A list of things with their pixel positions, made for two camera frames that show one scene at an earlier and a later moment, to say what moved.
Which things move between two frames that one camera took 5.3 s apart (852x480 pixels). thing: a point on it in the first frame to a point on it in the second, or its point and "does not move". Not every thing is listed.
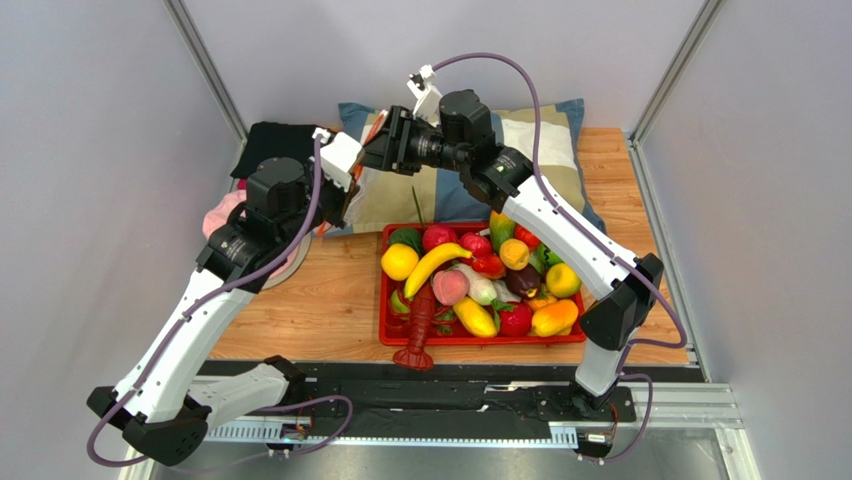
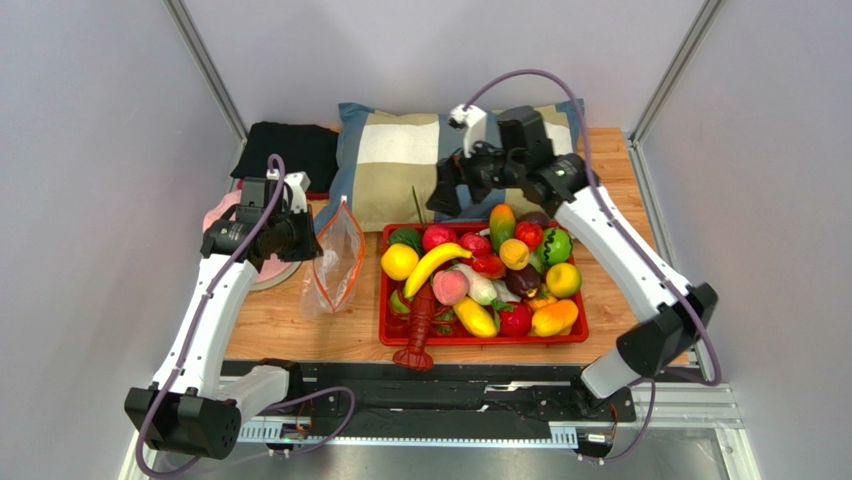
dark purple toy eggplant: (525, 282) does not move
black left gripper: (340, 195) to (310, 247)
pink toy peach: (450, 286) does not move
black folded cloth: (267, 140) does not move
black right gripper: (396, 139) to (465, 176)
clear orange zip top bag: (358, 208) to (339, 258)
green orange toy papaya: (501, 228) does not move
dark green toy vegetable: (408, 236) does not move
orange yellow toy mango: (556, 318) does not move
